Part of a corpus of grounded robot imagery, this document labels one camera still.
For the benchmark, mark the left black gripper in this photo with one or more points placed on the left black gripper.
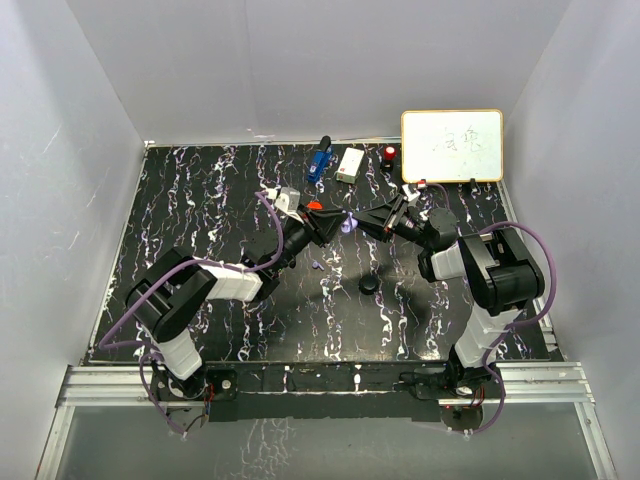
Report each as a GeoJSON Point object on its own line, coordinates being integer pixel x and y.
{"type": "Point", "coordinates": [320, 226]}

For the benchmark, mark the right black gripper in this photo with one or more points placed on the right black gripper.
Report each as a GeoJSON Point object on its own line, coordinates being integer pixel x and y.
{"type": "Point", "coordinates": [382, 219]}

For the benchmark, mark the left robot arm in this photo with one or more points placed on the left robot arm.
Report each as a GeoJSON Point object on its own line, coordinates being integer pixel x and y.
{"type": "Point", "coordinates": [175, 288]}

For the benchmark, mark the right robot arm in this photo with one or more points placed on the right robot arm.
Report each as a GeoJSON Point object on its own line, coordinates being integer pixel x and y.
{"type": "Point", "coordinates": [500, 272]}

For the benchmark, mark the white rectangular box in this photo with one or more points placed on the white rectangular box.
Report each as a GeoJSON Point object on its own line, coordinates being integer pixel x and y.
{"type": "Point", "coordinates": [348, 169]}

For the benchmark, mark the blue black stapler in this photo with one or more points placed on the blue black stapler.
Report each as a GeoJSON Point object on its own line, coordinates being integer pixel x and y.
{"type": "Point", "coordinates": [320, 159]}

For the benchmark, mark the red emergency stop button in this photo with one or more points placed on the red emergency stop button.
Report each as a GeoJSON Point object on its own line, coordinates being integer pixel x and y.
{"type": "Point", "coordinates": [388, 159]}

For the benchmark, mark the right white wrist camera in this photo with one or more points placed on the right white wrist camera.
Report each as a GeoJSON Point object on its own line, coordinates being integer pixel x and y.
{"type": "Point", "coordinates": [412, 192]}

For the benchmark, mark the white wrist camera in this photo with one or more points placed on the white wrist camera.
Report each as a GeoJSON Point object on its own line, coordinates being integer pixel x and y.
{"type": "Point", "coordinates": [284, 199]}
{"type": "Point", "coordinates": [412, 192]}

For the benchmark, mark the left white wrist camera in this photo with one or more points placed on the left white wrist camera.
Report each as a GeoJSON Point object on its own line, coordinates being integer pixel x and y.
{"type": "Point", "coordinates": [284, 199]}

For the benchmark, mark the white whiteboard wooden frame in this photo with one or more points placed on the white whiteboard wooden frame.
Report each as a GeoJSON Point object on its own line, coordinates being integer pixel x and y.
{"type": "Point", "coordinates": [452, 146]}

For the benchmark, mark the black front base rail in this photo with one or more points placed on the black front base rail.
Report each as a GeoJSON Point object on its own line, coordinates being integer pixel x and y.
{"type": "Point", "coordinates": [234, 391]}

